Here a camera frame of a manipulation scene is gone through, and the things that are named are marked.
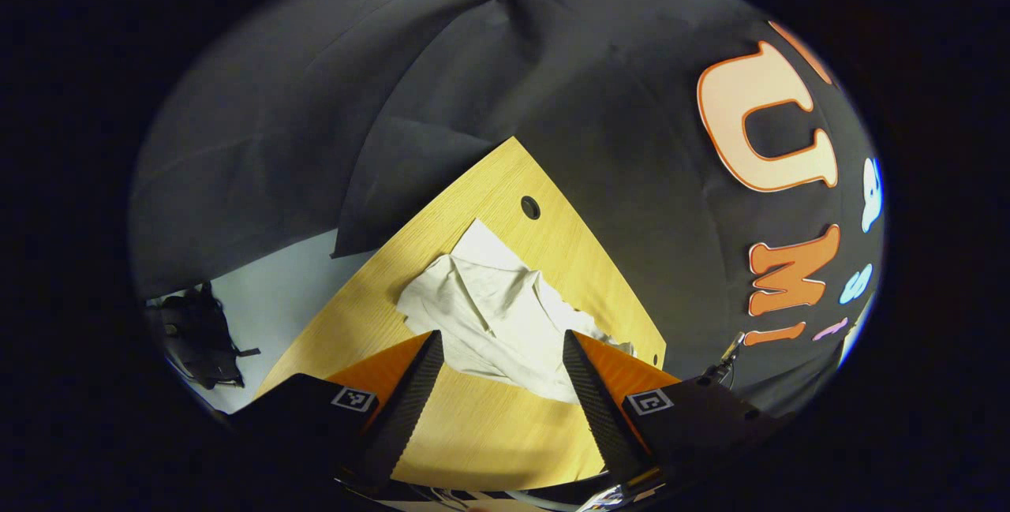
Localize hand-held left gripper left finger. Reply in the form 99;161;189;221
229;331;446;497

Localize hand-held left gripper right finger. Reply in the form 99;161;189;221
563;331;782;501

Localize white jeans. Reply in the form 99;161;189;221
395;218;636;405

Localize metal clamp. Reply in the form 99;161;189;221
706;331;748;387

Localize black bag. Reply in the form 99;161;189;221
146;282;261;391

